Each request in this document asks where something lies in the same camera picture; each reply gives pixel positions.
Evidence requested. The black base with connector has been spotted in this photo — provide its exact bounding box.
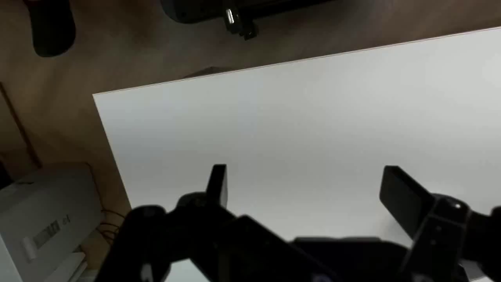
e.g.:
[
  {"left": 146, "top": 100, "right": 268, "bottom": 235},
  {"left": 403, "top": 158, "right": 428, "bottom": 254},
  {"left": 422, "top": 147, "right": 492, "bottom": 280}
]
[{"left": 159, "top": 0, "right": 336, "bottom": 41}]

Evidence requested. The white box appliance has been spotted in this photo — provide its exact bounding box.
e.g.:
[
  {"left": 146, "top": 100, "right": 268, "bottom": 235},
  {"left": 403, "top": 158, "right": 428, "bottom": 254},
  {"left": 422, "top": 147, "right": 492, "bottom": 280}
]
[{"left": 0, "top": 164, "right": 107, "bottom": 282}]

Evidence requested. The black cable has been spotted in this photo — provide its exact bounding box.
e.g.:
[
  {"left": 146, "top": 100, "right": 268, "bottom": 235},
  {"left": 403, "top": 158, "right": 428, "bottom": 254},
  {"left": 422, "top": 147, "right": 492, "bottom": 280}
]
[{"left": 98, "top": 207, "right": 130, "bottom": 243}]

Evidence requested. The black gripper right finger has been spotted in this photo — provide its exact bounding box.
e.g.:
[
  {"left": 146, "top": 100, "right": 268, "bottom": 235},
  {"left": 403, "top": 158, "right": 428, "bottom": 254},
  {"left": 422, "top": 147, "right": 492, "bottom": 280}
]
[{"left": 379, "top": 164, "right": 472, "bottom": 263}]

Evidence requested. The black rounded object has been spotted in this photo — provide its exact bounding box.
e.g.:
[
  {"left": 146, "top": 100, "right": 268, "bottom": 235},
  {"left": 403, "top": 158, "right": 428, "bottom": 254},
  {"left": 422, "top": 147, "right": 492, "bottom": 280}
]
[{"left": 22, "top": 0, "right": 79, "bottom": 58}]

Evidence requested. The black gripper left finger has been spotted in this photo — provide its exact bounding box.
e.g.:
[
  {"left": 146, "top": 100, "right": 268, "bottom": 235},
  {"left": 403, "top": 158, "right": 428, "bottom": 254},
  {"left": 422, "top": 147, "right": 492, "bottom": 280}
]
[{"left": 174, "top": 163, "right": 248, "bottom": 247}]

